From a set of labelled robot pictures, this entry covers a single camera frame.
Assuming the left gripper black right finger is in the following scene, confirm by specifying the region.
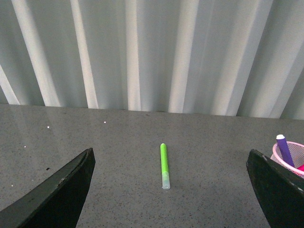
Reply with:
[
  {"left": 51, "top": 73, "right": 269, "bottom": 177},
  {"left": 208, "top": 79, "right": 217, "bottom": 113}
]
[{"left": 246, "top": 149, "right": 304, "bottom": 228}]

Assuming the pink marker pen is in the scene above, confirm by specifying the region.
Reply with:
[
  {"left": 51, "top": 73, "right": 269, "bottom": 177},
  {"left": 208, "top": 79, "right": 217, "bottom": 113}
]
[{"left": 297, "top": 165, "right": 304, "bottom": 171}]

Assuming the purple marker pen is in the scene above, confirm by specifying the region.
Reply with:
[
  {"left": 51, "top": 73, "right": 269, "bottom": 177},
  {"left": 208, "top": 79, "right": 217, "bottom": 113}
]
[{"left": 276, "top": 134, "right": 295, "bottom": 167}]

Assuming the white pleated curtain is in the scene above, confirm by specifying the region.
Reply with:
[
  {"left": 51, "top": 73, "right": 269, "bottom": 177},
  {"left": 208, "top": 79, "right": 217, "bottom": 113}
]
[{"left": 0, "top": 0, "right": 304, "bottom": 119}]

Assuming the pink mesh pen cup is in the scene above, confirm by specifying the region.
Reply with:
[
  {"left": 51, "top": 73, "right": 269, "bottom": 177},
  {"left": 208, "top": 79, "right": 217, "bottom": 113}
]
[{"left": 271, "top": 141, "right": 304, "bottom": 179}]

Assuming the green marker pen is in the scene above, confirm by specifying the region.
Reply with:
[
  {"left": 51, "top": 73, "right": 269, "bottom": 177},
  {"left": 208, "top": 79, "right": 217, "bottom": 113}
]
[{"left": 160, "top": 143, "right": 171, "bottom": 190}]

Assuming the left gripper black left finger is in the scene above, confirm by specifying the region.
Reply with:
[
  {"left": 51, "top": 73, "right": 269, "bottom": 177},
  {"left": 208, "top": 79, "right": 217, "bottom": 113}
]
[{"left": 0, "top": 148, "right": 95, "bottom": 228}]

